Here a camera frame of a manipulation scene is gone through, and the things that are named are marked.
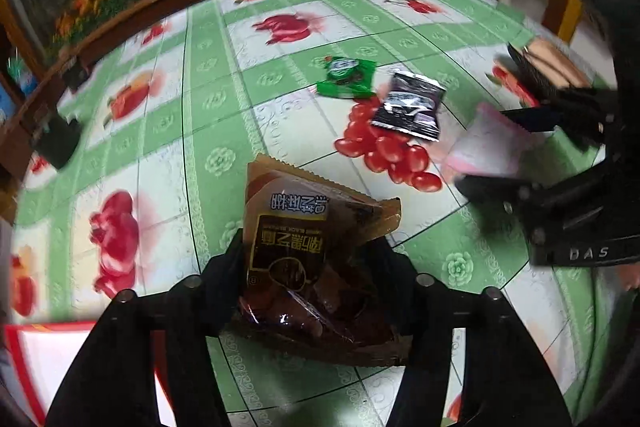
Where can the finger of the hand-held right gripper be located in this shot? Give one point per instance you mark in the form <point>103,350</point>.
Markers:
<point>500,189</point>
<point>555,114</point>

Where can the red gift box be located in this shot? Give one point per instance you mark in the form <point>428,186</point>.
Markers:
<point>60,367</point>

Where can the brown sausage packet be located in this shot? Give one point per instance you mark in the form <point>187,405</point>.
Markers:
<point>550,63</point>

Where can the small black box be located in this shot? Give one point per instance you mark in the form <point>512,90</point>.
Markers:
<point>57,142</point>

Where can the brown snack packet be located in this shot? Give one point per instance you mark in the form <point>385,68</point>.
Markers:
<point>300,252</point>

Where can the green fruit-print tablecloth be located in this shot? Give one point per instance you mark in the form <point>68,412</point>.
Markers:
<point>210,117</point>

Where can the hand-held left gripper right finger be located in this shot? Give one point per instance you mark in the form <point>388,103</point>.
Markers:
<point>400,287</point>

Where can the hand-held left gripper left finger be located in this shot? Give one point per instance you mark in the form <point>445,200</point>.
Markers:
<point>225,277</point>

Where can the pink white snack packet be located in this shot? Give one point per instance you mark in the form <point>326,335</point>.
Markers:
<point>485,152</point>

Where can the dark snack packet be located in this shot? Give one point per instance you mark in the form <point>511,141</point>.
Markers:
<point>410,107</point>

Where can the green snack packet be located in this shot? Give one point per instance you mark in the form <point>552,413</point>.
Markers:
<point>345,77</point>

